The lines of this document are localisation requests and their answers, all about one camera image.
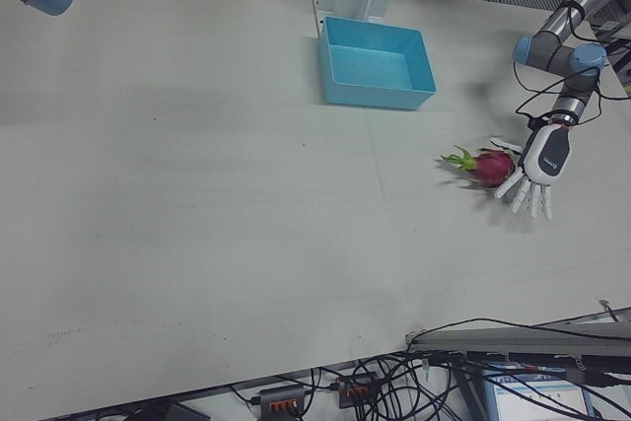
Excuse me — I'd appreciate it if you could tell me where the black orange usb hub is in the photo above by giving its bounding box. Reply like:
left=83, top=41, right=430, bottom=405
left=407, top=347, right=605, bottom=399
left=328, top=373, right=382, bottom=409
left=249, top=383, right=310, bottom=415

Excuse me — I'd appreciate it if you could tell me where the light blue plastic bin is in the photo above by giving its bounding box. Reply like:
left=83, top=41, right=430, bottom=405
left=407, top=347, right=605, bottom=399
left=317, top=16, right=440, bottom=111

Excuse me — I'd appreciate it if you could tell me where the magenta dragon fruit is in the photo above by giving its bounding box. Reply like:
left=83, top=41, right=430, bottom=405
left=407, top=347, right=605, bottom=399
left=435, top=145, right=517, bottom=190

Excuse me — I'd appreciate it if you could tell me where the long thin black cable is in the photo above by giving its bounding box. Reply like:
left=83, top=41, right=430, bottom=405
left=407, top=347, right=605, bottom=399
left=407, top=316, right=631, bottom=343

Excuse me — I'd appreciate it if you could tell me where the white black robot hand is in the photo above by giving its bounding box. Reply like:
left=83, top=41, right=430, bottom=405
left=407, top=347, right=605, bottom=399
left=490, top=123, right=574, bottom=222

